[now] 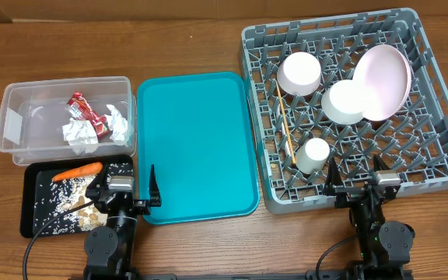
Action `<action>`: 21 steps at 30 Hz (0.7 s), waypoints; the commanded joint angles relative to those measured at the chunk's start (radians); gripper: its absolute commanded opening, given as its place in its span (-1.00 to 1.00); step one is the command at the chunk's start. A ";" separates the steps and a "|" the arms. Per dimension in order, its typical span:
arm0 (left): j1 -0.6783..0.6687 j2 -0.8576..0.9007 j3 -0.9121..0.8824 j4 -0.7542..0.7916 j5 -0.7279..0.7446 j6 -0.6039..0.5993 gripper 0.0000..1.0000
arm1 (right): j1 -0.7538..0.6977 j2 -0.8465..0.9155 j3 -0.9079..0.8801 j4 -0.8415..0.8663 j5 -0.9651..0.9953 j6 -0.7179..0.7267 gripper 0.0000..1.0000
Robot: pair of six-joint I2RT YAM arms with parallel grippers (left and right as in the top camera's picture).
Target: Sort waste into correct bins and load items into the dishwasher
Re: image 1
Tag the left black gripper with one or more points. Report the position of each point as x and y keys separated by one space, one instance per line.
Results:
x=145 y=205

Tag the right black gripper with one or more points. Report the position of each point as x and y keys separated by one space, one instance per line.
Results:
x=351 y=193

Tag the orange carrot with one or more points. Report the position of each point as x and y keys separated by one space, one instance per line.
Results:
x=83 y=171

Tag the white plastic cup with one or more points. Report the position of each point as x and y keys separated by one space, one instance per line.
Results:
x=312 y=155

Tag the white napkin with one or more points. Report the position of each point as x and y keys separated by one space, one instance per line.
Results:
x=117 y=124
x=81 y=136

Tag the small white plate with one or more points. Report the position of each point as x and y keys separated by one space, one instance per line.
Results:
x=346 y=101

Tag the wooden chopstick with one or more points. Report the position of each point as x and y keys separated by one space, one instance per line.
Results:
x=285 y=123

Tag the red snack wrapper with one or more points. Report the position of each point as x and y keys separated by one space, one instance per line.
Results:
x=80 y=109

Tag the large white plate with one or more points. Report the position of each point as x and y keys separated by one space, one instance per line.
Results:
x=385 y=77

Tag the bowl with nuts and crumbs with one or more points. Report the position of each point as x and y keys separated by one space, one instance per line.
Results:
x=299 y=74

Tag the white plastic fork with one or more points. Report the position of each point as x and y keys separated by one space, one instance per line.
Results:
x=287 y=147

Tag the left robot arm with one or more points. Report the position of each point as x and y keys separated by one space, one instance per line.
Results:
x=109 y=248

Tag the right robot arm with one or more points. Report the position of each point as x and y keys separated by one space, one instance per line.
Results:
x=385 y=245

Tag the grey dishwasher rack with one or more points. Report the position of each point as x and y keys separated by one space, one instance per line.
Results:
x=414 y=141

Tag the clear plastic storage bin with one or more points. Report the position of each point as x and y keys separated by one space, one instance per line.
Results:
x=32 y=115

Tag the black plastic tray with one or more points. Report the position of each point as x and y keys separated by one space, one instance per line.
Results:
x=116 y=165

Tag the teal serving tray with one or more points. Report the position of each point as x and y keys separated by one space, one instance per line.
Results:
x=194 y=134

